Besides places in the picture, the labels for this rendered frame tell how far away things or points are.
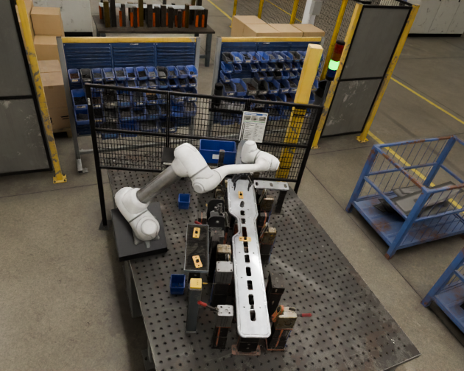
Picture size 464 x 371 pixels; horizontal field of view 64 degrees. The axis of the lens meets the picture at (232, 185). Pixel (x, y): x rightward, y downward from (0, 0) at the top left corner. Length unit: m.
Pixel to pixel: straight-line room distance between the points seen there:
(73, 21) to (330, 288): 7.52
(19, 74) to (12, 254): 1.65
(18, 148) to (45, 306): 1.76
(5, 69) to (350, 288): 3.48
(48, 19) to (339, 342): 5.82
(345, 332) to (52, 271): 2.52
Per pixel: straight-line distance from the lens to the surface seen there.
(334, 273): 2.98
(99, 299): 3.49
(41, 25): 6.69
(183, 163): 2.19
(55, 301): 3.56
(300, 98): 3.18
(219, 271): 2.24
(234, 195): 2.90
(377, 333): 2.81
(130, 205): 2.52
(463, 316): 4.06
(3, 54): 4.00
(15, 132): 4.37
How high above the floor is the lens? 2.86
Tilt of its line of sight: 39 degrees down
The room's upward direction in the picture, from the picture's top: 9 degrees clockwise
